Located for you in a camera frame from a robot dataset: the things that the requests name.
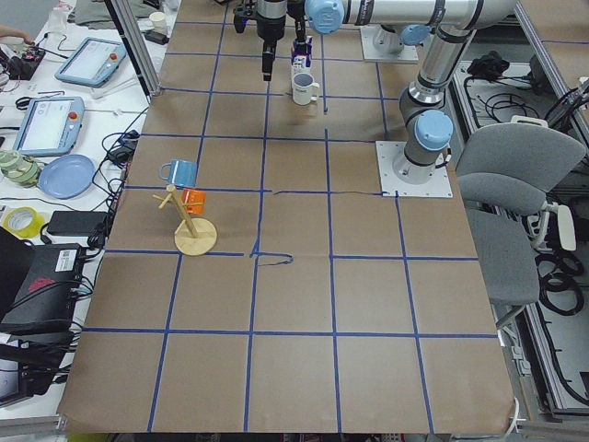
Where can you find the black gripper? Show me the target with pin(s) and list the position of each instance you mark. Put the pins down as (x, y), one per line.
(300, 35)
(271, 23)

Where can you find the blue white milk carton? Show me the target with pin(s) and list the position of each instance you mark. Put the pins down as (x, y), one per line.
(301, 56)

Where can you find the white ceramic mug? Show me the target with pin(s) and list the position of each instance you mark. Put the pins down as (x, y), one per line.
(304, 88)

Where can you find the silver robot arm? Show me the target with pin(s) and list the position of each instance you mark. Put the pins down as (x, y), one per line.
(456, 22)
(429, 129)

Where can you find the paper cup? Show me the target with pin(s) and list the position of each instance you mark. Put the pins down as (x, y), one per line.
(158, 20)

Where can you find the blue mug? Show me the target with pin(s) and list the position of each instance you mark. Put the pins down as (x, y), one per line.
(179, 172)

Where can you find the orange mug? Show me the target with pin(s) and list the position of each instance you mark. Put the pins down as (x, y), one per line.
(193, 201)

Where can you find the upper teach pendant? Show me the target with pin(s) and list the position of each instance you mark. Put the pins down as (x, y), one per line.
(93, 63)

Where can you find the teach pendant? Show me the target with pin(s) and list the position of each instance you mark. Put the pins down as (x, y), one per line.
(50, 127)
(93, 63)

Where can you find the wooden mug tree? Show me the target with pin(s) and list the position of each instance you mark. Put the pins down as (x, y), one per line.
(195, 235)

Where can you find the lower teach pendant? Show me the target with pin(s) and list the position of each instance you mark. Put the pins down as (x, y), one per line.
(50, 127)

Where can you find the blue plate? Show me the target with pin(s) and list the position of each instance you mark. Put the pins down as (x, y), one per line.
(67, 176)

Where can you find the black power adapter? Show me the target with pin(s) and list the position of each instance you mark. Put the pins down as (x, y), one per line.
(75, 223)

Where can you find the grey office chair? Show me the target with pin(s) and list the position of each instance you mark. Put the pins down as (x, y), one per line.
(504, 174)

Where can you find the green tape rolls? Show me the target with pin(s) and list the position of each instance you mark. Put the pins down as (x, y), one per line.
(19, 169)

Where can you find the yellow tape roll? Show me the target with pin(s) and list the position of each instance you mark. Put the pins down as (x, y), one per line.
(24, 222)

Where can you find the black computer box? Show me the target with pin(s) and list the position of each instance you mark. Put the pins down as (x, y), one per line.
(45, 300)

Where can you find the aluminium frame post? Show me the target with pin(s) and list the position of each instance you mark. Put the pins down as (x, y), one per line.
(133, 40)

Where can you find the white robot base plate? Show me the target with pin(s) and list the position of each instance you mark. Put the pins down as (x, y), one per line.
(400, 178)

